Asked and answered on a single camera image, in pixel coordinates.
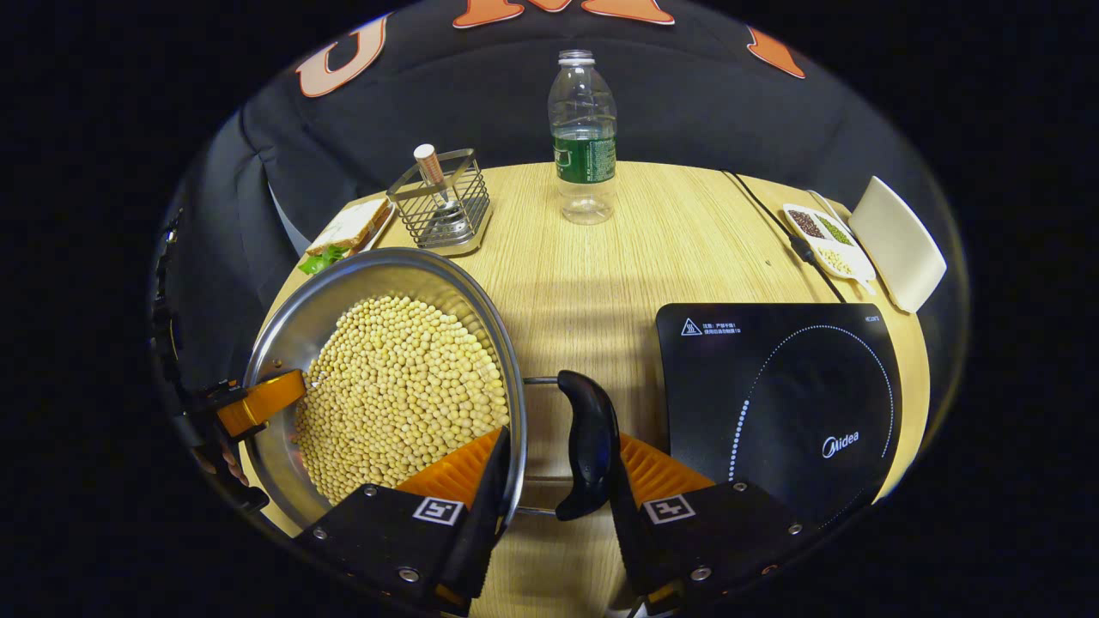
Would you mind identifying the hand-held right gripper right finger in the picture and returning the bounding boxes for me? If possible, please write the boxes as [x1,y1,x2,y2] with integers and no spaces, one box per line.
[608,433,808,615]

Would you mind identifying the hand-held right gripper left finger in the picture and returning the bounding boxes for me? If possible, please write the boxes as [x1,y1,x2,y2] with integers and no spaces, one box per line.
[292,427,513,617]

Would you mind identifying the steel pot with soybeans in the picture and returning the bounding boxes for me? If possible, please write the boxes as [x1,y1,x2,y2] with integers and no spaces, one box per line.
[243,247,621,533]

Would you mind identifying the black induction cooktop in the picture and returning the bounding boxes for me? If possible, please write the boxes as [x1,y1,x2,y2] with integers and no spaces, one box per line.
[655,302,904,529]

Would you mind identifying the sandwich with lettuce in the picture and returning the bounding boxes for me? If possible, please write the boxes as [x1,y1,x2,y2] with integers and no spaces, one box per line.
[299,199,394,276]

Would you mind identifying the small bottle with wooden cap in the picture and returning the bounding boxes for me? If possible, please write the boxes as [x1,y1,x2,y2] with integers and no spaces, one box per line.
[414,143,473,245]

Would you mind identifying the white divided dish with beans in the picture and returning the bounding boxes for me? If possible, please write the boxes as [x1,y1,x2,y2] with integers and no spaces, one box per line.
[781,203,878,297]

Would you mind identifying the clear plastic water bottle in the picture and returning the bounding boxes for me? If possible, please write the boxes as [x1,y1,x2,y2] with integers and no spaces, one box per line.
[548,49,618,227]

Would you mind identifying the white toaster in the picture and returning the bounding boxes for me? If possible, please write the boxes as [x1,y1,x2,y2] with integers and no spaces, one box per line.
[848,176,948,314]

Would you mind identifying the metal wire basket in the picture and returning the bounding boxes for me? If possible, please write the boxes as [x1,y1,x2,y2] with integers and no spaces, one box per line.
[386,148,495,257]

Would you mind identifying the black power cable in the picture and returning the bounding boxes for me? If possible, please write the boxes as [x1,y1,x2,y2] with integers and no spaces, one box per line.
[726,170,847,303]

